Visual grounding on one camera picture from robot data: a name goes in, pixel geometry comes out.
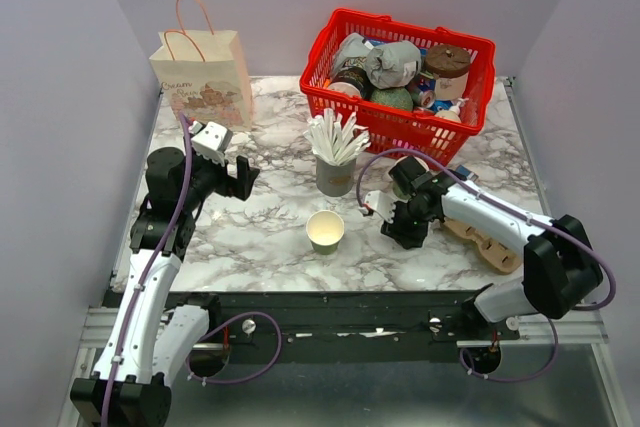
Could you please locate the brown lidded white tub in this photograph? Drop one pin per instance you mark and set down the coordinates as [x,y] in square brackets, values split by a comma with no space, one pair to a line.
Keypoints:
[449,65]

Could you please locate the red blue drink can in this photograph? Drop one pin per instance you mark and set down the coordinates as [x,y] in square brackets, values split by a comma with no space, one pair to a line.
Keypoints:
[422,92]

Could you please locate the green textured ball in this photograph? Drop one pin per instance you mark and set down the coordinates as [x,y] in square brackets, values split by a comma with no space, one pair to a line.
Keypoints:
[397,98]

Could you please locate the white pump bottle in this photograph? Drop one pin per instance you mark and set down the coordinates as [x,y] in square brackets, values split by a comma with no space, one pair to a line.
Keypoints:
[449,109]

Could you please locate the cream printed paper bag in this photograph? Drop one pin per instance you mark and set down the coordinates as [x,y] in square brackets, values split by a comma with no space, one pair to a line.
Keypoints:
[203,75]

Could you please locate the green paper coffee cup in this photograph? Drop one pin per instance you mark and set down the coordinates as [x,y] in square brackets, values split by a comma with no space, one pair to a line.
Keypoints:
[325,229]

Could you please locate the grey wrapped bundle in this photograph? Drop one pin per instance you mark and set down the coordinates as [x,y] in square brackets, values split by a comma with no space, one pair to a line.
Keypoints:
[393,65]

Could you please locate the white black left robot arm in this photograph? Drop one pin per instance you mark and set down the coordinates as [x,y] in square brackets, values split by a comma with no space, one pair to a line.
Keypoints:
[130,384]

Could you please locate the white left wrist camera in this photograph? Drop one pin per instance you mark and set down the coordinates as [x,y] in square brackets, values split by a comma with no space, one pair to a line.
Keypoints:
[210,141]

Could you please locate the white wrapped straws bundle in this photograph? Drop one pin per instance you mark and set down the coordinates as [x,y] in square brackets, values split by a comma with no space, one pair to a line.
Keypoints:
[335,140]

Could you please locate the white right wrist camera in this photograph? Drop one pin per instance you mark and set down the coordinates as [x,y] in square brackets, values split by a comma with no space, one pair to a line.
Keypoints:
[379,203]

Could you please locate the grey straw holder cup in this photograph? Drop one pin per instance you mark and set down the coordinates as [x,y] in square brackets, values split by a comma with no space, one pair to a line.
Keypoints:
[332,180]

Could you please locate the blue yellow card packet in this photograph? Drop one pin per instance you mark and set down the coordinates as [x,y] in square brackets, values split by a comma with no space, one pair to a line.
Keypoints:
[465,173]

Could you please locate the black mounting base rail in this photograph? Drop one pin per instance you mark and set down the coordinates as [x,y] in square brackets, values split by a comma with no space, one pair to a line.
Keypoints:
[344,327]

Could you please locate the brown cardboard cup carrier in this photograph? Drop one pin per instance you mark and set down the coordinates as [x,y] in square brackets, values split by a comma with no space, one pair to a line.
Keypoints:
[500,258]

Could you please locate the red plastic shopping basket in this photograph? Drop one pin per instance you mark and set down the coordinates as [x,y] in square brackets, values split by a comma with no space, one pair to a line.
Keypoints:
[390,127]

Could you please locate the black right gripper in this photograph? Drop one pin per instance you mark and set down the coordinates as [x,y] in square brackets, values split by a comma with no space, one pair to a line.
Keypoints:
[405,237]

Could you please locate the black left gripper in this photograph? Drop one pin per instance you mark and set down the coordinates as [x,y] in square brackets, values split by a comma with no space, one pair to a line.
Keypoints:
[241,186]

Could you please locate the dark printed paper cup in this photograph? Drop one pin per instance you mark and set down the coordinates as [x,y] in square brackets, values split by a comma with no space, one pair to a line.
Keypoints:
[351,79]

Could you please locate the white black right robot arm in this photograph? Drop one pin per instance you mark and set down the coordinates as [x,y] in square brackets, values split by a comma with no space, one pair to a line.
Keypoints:
[559,270]

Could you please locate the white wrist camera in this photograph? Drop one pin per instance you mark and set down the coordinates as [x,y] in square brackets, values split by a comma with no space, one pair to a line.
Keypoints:
[379,203]
[210,141]

